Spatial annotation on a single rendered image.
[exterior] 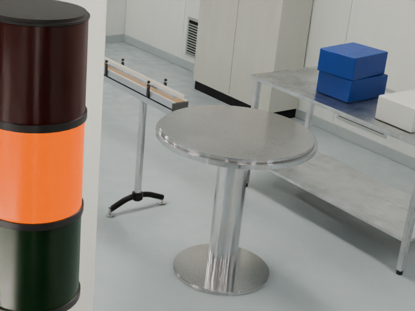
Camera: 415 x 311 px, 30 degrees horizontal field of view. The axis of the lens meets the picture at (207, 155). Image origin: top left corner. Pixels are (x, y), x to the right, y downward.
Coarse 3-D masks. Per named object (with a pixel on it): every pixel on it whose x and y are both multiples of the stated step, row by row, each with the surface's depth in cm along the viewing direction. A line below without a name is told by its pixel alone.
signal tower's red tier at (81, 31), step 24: (0, 24) 34; (0, 48) 34; (24, 48) 34; (48, 48) 34; (72, 48) 35; (0, 72) 34; (24, 72) 34; (48, 72) 34; (72, 72) 35; (0, 96) 35; (24, 96) 35; (48, 96) 35; (72, 96) 36; (0, 120) 35; (24, 120) 35; (48, 120) 35
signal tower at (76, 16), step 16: (0, 0) 36; (16, 0) 37; (32, 0) 37; (48, 0) 37; (0, 16) 34; (16, 16) 34; (32, 16) 34; (48, 16) 34; (64, 16) 35; (80, 16) 35; (0, 128) 35; (16, 128) 35; (32, 128) 35; (48, 128) 35; (64, 128) 36; (80, 208) 39; (0, 224) 37; (16, 224) 37; (32, 224) 37; (48, 224) 37; (64, 224) 38
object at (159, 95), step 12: (108, 60) 551; (108, 72) 536; (120, 72) 535; (132, 72) 529; (120, 84) 526; (132, 84) 515; (144, 84) 514; (156, 84) 508; (144, 96) 506; (156, 96) 495; (168, 96) 494; (180, 96) 495; (156, 108) 497; (168, 108) 487; (180, 108) 488
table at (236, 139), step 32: (160, 128) 438; (192, 128) 442; (224, 128) 447; (256, 128) 453; (288, 128) 458; (224, 160) 407; (256, 160) 407; (288, 160) 415; (224, 192) 453; (224, 224) 460; (192, 256) 489; (224, 256) 468; (256, 256) 497; (224, 288) 457; (256, 288) 462
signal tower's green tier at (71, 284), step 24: (0, 240) 38; (24, 240) 37; (48, 240) 38; (72, 240) 39; (0, 264) 38; (24, 264) 38; (48, 264) 38; (72, 264) 39; (0, 288) 38; (24, 288) 38; (48, 288) 39; (72, 288) 40
